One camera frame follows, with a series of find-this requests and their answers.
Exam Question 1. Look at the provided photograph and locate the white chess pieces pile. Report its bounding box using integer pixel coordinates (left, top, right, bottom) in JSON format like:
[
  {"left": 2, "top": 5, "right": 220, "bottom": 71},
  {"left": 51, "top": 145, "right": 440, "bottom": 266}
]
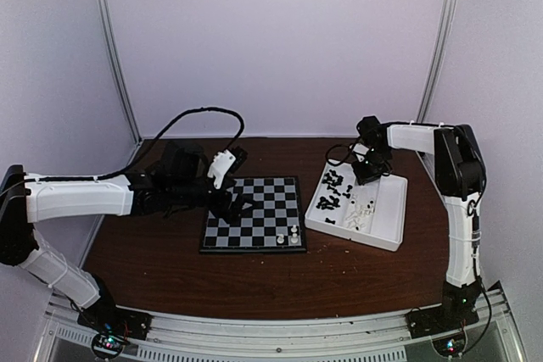
[{"left": 343, "top": 197, "right": 376, "bottom": 231}]

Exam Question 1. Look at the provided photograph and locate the black cable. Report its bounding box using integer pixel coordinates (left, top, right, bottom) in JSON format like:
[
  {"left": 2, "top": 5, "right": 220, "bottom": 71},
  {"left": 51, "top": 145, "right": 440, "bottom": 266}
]
[
  {"left": 325, "top": 143, "right": 361, "bottom": 167},
  {"left": 25, "top": 107, "right": 247, "bottom": 181}
]

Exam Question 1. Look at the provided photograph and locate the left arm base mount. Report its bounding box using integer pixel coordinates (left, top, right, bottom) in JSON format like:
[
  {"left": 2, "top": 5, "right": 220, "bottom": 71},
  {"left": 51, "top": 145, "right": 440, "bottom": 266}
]
[{"left": 72, "top": 274, "right": 152, "bottom": 340}]

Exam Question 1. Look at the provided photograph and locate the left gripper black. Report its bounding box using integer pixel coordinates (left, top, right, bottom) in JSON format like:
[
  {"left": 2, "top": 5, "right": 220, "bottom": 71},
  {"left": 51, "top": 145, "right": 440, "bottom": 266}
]
[{"left": 170, "top": 175, "right": 259, "bottom": 225}]

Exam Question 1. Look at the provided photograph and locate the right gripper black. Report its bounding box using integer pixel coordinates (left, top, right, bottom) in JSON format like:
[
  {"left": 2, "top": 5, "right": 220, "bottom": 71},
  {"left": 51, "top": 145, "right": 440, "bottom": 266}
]
[{"left": 352, "top": 147, "right": 392, "bottom": 185}]

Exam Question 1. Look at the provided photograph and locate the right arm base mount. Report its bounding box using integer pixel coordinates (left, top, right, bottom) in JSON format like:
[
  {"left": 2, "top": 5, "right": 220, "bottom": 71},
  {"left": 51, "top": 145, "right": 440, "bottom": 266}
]
[{"left": 406, "top": 281, "right": 482, "bottom": 339}]

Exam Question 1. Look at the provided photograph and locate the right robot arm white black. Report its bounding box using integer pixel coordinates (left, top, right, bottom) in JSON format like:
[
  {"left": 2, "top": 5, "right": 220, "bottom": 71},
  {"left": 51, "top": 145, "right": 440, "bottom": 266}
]
[{"left": 351, "top": 116, "right": 487, "bottom": 330}]

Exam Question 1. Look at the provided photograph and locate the black chess pieces upper cluster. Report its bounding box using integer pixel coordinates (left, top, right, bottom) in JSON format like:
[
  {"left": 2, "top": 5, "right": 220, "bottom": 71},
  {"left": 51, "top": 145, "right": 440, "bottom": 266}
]
[{"left": 321, "top": 170, "right": 353, "bottom": 198}]

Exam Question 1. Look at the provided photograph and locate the controller board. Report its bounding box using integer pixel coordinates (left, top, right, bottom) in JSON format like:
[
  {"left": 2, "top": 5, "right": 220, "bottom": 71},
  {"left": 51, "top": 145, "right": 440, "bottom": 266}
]
[
  {"left": 432, "top": 333, "right": 467, "bottom": 358},
  {"left": 91, "top": 333, "right": 125, "bottom": 359}
]

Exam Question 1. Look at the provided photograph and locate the right controller board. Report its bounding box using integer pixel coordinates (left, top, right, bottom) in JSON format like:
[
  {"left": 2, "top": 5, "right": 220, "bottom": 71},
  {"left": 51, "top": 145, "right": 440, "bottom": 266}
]
[{"left": 432, "top": 333, "right": 467, "bottom": 358}]

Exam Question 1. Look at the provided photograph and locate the black chess pieces lower cluster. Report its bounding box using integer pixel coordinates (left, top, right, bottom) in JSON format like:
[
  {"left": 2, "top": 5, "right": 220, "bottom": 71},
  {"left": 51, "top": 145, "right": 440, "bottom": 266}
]
[{"left": 316, "top": 195, "right": 341, "bottom": 211}]

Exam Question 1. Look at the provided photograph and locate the aluminium frame post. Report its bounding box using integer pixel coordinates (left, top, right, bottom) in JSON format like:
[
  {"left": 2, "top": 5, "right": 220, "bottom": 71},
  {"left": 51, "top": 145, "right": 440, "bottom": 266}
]
[
  {"left": 97, "top": 0, "right": 142, "bottom": 144},
  {"left": 416, "top": 0, "right": 457, "bottom": 122}
]

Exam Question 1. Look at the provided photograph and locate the right black cable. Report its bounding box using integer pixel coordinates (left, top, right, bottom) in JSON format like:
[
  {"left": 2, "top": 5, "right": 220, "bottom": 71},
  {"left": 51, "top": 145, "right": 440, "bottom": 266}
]
[{"left": 325, "top": 143, "right": 361, "bottom": 167}]

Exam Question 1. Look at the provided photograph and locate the right aluminium frame post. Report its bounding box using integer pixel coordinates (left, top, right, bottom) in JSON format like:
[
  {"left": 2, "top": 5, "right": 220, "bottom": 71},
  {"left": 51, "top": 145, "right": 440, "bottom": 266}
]
[{"left": 416, "top": 0, "right": 457, "bottom": 122}]

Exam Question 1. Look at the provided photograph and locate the left black cable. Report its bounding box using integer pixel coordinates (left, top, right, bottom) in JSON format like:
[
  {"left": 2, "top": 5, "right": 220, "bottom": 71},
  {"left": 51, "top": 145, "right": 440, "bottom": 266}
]
[{"left": 25, "top": 107, "right": 247, "bottom": 181}]

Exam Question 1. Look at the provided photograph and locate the aluminium front rail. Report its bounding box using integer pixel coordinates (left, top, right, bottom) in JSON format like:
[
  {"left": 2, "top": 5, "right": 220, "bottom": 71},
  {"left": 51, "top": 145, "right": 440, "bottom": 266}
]
[{"left": 33, "top": 281, "right": 523, "bottom": 362}]

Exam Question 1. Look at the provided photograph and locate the black white chessboard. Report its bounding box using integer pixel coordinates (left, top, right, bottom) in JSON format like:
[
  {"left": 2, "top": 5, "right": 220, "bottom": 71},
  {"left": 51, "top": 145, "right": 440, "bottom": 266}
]
[{"left": 199, "top": 175, "right": 307, "bottom": 254}]

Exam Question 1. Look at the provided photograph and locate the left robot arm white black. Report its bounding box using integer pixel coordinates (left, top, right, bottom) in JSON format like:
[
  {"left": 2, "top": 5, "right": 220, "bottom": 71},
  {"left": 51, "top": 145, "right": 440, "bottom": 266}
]
[{"left": 1, "top": 164, "right": 253, "bottom": 331}]

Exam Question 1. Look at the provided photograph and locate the black chess pieces cluster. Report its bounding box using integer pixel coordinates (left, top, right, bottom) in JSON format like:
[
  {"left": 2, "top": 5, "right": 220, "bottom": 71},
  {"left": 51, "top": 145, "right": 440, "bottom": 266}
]
[
  {"left": 321, "top": 170, "right": 353, "bottom": 198},
  {"left": 316, "top": 195, "right": 341, "bottom": 211}
]

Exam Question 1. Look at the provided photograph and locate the white plastic tray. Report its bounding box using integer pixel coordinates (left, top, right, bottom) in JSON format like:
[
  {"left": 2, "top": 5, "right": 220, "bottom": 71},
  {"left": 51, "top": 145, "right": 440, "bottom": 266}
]
[{"left": 305, "top": 161, "right": 408, "bottom": 252}]

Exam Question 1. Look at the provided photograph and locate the left aluminium frame post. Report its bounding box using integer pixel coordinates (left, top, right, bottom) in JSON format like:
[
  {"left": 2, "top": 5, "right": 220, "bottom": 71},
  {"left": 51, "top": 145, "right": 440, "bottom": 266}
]
[{"left": 97, "top": 0, "right": 142, "bottom": 144}]

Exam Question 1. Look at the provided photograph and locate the left controller board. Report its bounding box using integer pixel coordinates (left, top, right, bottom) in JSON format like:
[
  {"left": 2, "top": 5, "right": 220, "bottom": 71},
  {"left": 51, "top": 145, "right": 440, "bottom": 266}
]
[{"left": 91, "top": 333, "right": 125, "bottom": 359}]

